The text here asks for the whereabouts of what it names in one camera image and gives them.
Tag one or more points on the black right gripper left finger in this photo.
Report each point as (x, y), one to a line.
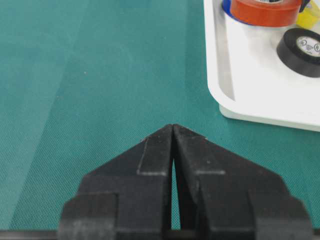
(127, 198)

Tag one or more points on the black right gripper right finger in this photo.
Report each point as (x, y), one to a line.
(223, 196)

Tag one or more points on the black tape roll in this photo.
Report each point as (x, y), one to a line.
(299, 50)

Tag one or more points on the blue tape roll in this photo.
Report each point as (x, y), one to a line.
(226, 6)

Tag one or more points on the red tape roll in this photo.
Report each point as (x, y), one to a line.
(266, 13)

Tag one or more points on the yellow tape roll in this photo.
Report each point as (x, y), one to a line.
(309, 17)

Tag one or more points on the white plastic case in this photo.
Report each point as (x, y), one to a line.
(247, 78)

